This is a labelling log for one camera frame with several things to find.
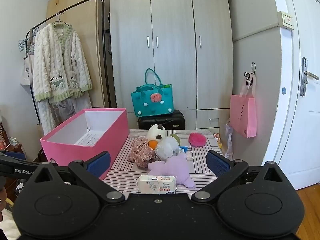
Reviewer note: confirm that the floral brown cloth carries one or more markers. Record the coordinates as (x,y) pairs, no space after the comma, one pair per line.
(140,155)

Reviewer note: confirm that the black clothes rack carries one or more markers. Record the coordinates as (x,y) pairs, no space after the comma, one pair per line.
(105,55)

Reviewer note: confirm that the white canvas tote bag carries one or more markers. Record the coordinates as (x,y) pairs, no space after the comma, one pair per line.
(27,70)

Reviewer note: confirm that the green plush ball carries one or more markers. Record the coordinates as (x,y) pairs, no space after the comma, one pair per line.
(176,138)

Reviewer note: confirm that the beige wall switch box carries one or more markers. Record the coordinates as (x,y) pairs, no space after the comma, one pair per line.
(286,20)

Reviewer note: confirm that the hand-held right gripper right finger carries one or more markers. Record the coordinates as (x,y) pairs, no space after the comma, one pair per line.
(217,163)

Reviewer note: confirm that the pack of small drink bottles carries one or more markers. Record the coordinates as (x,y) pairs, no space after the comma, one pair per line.
(218,142)

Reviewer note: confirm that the purple plush toy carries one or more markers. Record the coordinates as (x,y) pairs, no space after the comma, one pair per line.
(172,170)

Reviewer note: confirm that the pink plush ball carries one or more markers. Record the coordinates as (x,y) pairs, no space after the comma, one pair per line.
(197,140)

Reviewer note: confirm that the beige wooden cabinet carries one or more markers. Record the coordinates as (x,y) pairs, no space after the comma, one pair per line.
(82,12)

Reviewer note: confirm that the white fluffy pants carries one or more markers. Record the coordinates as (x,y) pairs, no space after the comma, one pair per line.
(47,115)

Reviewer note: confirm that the white door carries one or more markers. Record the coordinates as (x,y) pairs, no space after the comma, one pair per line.
(307,130)

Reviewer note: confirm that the teal felt handbag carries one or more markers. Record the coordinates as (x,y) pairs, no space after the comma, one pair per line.
(150,105)

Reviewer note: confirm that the pink cardboard box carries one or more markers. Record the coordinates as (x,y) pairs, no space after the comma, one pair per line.
(75,155)

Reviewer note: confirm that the wooden nightstand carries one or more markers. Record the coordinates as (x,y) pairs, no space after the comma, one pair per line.
(15,148)

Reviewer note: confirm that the white plush toy brown patches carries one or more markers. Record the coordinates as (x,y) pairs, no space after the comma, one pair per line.
(155,131)

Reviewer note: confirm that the black suitcase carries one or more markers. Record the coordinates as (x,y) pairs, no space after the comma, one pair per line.
(172,121)

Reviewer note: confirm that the blue and white wipes pack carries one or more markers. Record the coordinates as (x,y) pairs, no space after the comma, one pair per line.
(156,186)
(182,150)

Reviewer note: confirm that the white fluffy cardigan green trim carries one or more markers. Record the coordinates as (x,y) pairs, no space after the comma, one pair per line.
(62,62)

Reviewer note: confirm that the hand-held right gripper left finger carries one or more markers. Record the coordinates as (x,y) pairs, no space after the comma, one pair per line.
(100,164)

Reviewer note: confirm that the wall hook with hair bands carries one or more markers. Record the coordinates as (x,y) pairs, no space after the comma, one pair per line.
(248,77)

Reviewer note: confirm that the clear plastic bag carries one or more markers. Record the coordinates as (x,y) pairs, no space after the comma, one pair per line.
(228,140)

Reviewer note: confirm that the pink paper bag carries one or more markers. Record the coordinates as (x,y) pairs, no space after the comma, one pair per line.
(243,115)

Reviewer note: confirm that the printed paper sheet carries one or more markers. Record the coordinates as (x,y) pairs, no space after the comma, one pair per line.
(91,138)

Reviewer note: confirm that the white cloth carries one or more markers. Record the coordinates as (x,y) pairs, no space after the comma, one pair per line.
(166,148)

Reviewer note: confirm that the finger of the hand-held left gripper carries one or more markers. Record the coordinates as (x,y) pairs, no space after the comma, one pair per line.
(17,171)

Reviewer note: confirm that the grey wooden wardrobe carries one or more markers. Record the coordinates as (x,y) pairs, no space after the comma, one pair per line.
(175,17)

